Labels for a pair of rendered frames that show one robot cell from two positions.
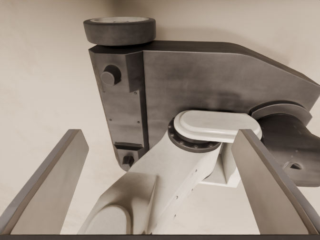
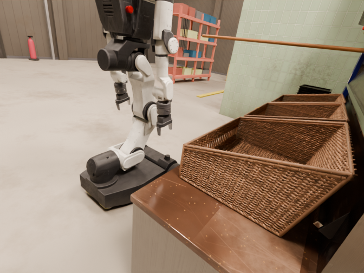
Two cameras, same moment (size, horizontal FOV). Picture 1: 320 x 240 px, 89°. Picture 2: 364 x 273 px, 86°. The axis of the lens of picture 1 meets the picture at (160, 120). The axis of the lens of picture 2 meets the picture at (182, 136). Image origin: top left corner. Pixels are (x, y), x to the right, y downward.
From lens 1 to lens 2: 1.20 m
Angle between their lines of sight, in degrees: 44
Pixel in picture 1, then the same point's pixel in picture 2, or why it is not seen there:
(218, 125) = (134, 158)
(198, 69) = (147, 175)
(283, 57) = (113, 214)
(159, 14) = not seen: hidden behind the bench
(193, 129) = (140, 153)
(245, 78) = (131, 182)
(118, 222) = (153, 123)
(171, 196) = (141, 131)
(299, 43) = (113, 220)
